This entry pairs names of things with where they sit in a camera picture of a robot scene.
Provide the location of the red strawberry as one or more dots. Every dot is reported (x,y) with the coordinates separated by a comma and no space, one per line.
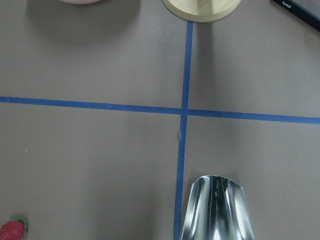
(13,230)

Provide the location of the metal ice scoop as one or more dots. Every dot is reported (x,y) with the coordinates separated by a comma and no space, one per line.
(217,210)

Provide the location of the wooden cup stand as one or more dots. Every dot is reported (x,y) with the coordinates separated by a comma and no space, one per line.
(201,11)

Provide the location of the pink bowl with ice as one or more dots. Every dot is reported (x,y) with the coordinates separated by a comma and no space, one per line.
(79,2)

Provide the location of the black monitor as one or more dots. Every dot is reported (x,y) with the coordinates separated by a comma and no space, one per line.
(306,10)

